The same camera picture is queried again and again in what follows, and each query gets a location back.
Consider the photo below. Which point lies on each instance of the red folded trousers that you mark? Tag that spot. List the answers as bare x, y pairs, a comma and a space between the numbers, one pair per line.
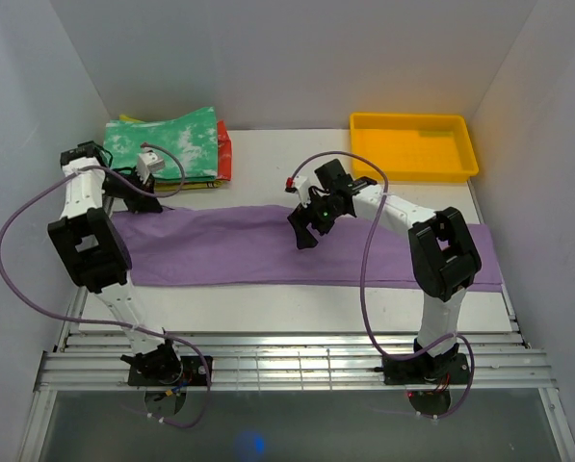
224, 153

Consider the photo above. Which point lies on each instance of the yellow plastic tray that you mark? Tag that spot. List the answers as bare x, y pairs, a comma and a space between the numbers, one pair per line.
412, 147

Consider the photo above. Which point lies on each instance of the green white folded trousers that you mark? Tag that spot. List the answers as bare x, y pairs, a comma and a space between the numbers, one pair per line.
191, 139

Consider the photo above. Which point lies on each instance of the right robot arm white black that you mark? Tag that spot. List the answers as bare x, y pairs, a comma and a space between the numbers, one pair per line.
443, 257

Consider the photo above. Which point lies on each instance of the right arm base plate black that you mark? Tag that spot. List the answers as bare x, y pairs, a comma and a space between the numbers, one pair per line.
425, 370

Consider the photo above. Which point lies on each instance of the aluminium rail frame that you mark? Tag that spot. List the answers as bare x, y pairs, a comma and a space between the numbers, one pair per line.
305, 338

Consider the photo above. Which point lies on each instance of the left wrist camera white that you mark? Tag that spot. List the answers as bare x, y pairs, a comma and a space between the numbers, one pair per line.
148, 163

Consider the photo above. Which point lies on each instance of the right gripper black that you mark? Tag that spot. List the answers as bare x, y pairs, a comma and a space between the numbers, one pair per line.
300, 219

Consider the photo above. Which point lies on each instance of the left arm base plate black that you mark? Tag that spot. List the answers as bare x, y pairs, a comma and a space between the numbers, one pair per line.
193, 373

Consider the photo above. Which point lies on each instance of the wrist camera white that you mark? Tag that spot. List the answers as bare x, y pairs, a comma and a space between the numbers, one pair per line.
299, 185
148, 163

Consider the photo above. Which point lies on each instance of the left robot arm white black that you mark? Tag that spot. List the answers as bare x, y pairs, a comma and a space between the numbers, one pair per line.
95, 254

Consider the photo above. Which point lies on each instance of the yellow folded trousers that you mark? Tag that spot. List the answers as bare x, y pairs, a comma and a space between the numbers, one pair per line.
165, 185

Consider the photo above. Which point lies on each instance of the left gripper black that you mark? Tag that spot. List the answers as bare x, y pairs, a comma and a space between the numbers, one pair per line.
142, 203

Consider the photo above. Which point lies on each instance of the purple trousers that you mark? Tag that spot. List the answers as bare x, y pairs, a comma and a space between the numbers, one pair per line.
256, 245

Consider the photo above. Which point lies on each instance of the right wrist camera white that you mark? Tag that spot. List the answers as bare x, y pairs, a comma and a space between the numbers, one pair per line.
299, 185

